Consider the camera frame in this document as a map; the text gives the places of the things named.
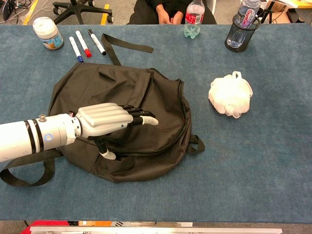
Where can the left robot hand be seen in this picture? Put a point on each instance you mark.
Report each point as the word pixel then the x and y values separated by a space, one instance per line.
pixel 102 119

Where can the black fabric backpack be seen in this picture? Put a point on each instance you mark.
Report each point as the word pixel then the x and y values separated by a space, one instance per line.
pixel 146 97

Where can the white marker with blue cap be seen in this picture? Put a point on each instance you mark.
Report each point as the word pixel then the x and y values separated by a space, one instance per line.
pixel 75 48

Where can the white marker with black cap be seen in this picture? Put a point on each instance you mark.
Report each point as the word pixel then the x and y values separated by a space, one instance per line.
pixel 97 42

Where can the white marker with red cap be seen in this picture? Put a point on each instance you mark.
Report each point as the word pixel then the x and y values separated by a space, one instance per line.
pixel 83 44

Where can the white jar with blue label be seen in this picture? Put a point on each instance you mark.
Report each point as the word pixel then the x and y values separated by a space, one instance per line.
pixel 47 33

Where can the orange white box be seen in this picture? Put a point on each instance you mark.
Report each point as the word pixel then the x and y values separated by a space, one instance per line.
pixel 97 223

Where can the black office chair base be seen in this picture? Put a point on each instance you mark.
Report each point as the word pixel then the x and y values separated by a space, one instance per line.
pixel 80 8

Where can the seated person in black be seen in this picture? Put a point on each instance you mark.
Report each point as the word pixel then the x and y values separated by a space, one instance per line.
pixel 146 12

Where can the red plastic object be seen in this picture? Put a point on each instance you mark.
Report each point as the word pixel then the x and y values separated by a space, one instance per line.
pixel 46 225

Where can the red label plastic water bottle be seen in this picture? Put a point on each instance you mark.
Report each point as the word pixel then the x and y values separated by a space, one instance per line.
pixel 194 17

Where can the black mesh pen cup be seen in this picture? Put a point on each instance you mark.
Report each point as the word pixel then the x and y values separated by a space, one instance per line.
pixel 241 47

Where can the purple label clear water bottle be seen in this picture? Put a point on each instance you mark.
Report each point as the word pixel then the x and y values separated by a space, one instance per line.
pixel 246 9

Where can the black tripod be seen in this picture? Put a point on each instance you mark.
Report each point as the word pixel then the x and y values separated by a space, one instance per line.
pixel 267 12

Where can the aluminium profile rail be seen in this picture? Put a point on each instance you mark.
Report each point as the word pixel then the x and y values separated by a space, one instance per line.
pixel 156 230

